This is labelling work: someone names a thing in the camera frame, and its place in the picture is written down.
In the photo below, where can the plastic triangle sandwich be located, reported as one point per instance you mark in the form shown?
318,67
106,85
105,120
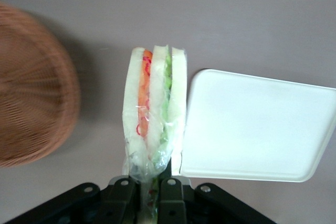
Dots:
155,108

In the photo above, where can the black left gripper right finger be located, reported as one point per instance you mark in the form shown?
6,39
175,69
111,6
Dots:
172,200

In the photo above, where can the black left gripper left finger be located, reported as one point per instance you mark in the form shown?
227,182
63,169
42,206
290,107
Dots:
120,200

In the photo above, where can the cream rectangular plastic tray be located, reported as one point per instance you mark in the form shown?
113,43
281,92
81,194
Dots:
249,127

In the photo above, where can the brown round wicker basket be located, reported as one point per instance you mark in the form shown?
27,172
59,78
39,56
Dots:
31,90

